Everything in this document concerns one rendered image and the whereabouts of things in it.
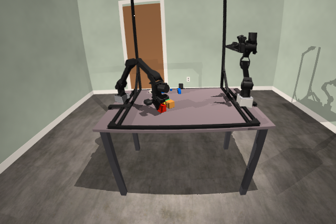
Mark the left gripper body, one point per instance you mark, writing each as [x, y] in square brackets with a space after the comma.
[243, 47]

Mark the wooden cube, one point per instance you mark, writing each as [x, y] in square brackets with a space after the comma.
[170, 104]

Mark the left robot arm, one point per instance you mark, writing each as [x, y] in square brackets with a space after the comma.
[247, 81]

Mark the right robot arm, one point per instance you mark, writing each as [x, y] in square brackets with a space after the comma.
[153, 76]

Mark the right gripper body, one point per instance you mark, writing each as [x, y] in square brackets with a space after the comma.
[148, 101]

